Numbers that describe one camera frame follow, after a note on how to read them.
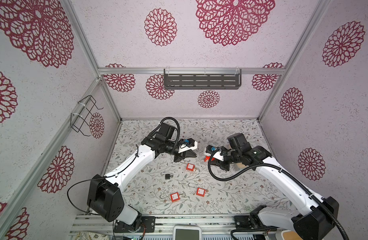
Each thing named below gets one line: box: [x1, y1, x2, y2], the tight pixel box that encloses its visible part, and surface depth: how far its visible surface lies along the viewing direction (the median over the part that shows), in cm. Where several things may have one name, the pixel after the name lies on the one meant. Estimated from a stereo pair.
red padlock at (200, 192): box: [196, 187, 206, 197], surface depth 85 cm
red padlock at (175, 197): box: [170, 192, 181, 202], surface depth 83 cm
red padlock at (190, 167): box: [186, 163, 196, 172], surface depth 94 cm
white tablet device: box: [172, 224, 202, 240], surface depth 69 cm
